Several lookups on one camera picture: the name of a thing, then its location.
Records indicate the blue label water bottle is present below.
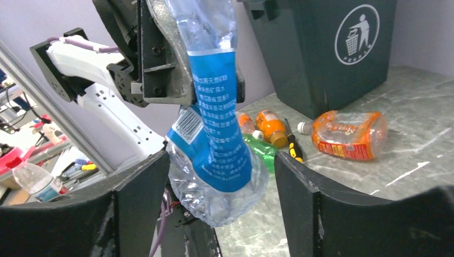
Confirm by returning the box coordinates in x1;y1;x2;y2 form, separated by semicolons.
166;1;269;227

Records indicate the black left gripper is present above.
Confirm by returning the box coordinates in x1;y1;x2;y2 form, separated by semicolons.
93;1;196;108

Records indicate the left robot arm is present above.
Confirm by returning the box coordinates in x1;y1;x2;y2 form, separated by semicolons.
30;1;201;160

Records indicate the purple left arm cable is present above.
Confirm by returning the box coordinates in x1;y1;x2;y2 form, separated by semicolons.
46;35;122;54

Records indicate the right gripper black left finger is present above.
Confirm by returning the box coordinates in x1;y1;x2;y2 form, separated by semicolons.
1;150;170;256

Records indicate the green plastic bottle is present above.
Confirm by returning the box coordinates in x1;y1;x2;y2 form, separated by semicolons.
243;133;279;174

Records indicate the background clear bottle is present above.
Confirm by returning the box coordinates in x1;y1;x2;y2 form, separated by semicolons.
6;157;69;202

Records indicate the flattened orange-label bottle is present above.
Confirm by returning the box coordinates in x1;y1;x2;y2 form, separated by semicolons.
236;111;264;140

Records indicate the small screwdriver on table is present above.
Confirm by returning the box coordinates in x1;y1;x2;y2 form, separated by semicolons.
284;118;304;163

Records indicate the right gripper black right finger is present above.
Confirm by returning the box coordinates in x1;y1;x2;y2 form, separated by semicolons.
274;152;453;256

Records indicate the dark green trash bin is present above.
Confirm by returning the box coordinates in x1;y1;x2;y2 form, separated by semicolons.
244;0;397;118

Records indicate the clear orange crushed bottle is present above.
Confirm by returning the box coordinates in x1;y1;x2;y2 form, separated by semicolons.
297;110;388;161

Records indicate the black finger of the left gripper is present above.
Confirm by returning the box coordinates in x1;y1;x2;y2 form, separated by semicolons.
236;67;245;103

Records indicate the orange drink bottle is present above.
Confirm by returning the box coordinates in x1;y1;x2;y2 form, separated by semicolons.
255;110;288;148

